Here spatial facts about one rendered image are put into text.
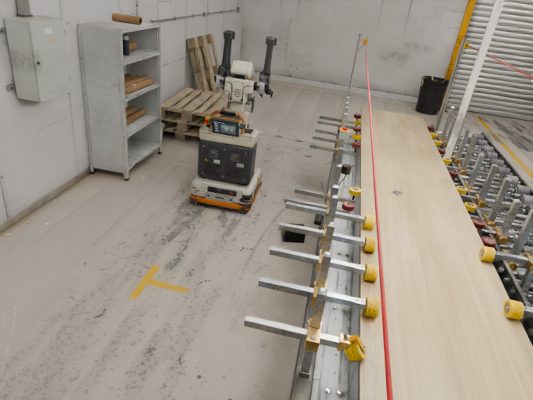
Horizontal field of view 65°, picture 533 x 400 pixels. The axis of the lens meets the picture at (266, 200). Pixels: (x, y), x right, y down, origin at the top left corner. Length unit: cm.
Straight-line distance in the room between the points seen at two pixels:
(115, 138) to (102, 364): 258
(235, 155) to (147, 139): 181
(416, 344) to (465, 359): 18
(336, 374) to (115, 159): 350
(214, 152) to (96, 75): 140
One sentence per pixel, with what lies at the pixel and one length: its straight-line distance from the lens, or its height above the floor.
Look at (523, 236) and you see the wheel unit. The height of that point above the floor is 100.
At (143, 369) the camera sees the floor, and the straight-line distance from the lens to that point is 276.
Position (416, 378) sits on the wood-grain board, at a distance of 173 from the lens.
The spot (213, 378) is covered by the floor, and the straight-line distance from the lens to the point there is 271.
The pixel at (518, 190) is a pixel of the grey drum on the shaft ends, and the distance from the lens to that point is 399.
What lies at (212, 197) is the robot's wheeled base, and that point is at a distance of 420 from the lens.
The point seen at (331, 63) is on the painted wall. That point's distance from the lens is 1028.
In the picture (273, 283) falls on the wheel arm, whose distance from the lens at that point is 184.
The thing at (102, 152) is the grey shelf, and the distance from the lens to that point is 484.
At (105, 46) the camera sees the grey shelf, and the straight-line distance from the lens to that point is 448.
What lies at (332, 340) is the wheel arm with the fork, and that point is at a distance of 165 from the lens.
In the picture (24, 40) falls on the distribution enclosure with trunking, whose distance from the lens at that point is 380.
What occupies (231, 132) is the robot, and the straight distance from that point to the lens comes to 394.
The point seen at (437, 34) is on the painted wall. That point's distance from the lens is 1033.
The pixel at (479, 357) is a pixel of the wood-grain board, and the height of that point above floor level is 90.
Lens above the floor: 211
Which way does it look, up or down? 28 degrees down
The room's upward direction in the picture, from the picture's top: 7 degrees clockwise
